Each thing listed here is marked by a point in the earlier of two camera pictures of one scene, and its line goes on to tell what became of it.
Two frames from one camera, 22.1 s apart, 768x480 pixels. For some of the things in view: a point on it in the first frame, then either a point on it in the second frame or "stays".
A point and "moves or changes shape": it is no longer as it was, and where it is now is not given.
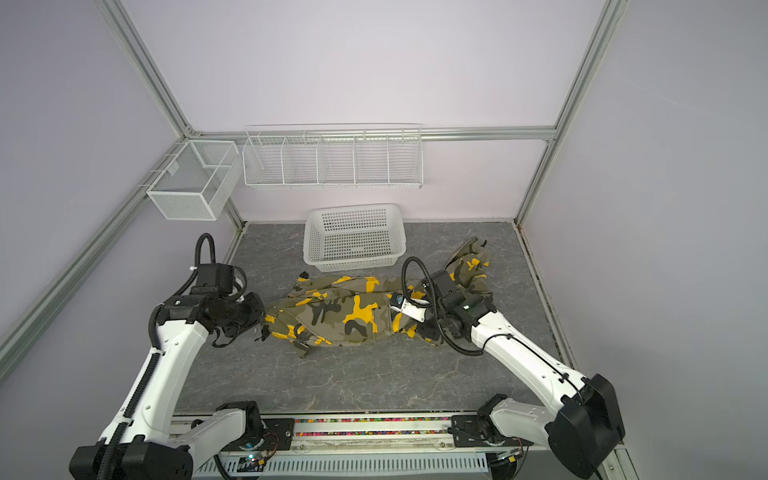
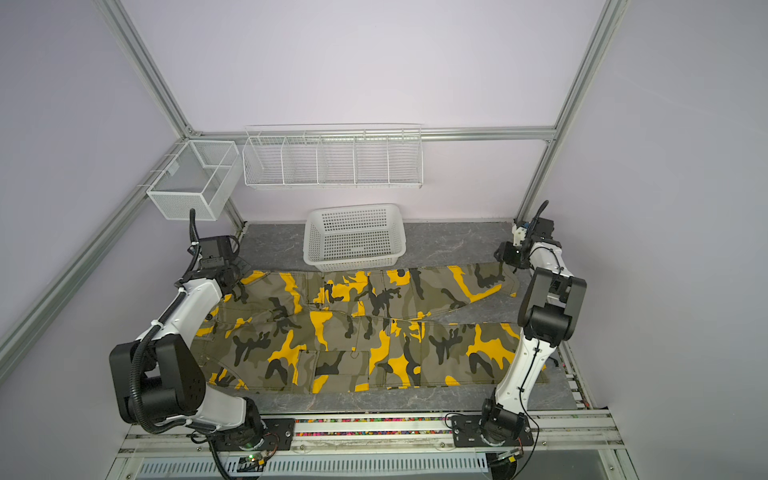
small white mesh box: [200, 182] stays
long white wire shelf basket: [333, 155] stays
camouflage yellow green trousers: [377, 311] moves or changes shape
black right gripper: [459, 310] -> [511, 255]
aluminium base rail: [419, 433] stays
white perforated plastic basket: [357, 236] stays
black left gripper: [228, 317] -> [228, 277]
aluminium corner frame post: [611, 14] stays
